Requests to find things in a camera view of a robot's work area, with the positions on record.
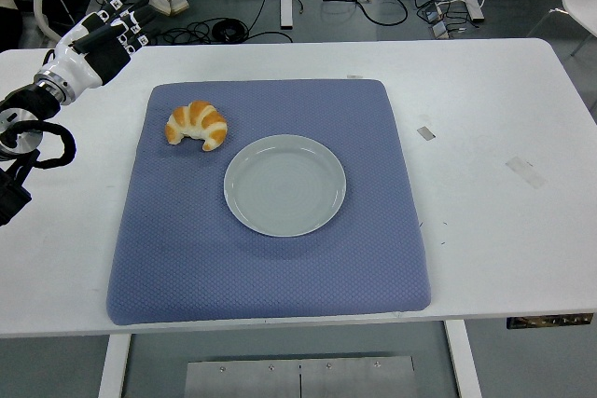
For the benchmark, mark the grey power adapter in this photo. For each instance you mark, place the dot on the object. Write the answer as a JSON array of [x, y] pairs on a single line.
[[440, 31]]

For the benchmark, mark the croissant bread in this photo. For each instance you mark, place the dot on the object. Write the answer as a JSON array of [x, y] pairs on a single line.
[[205, 120]]

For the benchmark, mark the large clear tape piece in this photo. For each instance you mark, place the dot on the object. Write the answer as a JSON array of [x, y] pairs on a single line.
[[525, 172]]

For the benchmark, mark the blue quilted mat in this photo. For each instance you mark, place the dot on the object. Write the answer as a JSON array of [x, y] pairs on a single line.
[[186, 253]]

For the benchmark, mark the white table leg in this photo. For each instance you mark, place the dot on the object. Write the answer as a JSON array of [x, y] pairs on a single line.
[[464, 360], [114, 365]]

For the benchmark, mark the grey round plate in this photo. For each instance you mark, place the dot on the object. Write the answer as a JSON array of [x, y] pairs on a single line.
[[284, 188]]

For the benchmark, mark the black table control panel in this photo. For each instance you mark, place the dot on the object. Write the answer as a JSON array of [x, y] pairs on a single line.
[[550, 321]]

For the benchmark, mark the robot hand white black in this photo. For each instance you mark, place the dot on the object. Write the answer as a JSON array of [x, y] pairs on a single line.
[[74, 60]]

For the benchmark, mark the white office chair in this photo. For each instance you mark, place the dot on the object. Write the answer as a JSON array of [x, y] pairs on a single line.
[[39, 6]]

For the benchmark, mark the small grey tape piece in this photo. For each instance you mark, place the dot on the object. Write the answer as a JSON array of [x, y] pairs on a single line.
[[426, 133]]

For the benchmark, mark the grey metal plate with screws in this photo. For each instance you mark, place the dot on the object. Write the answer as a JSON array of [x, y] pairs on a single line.
[[298, 379]]

